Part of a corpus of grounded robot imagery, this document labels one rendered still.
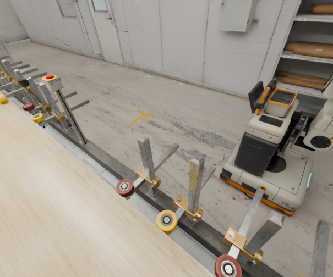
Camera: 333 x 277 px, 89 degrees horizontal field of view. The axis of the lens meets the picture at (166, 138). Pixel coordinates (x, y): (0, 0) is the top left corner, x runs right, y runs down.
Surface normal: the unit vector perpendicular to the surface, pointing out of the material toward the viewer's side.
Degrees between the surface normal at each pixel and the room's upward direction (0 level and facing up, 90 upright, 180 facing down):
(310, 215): 0
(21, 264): 0
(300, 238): 0
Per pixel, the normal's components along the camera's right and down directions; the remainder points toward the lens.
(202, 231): -0.06, -0.74
